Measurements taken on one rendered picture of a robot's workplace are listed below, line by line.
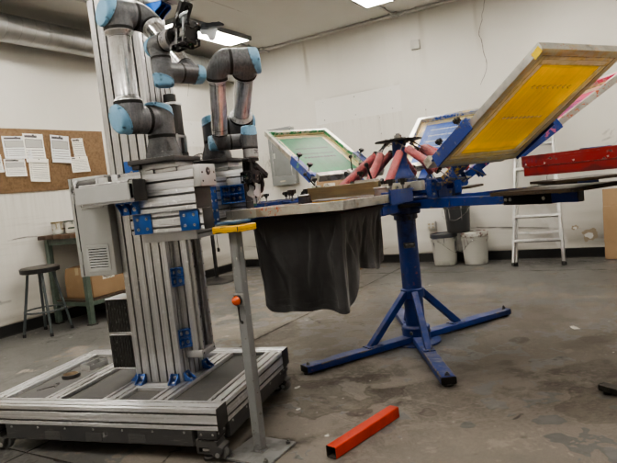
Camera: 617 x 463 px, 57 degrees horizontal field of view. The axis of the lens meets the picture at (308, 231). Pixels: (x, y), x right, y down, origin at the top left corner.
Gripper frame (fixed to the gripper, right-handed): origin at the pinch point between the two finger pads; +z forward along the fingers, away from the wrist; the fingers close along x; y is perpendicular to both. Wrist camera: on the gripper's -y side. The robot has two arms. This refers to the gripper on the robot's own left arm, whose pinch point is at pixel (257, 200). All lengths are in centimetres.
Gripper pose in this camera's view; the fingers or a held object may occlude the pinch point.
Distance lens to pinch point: 272.2
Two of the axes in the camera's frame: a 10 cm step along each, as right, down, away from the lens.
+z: 0.9, 10.0, 0.4
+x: 8.6, -0.5, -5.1
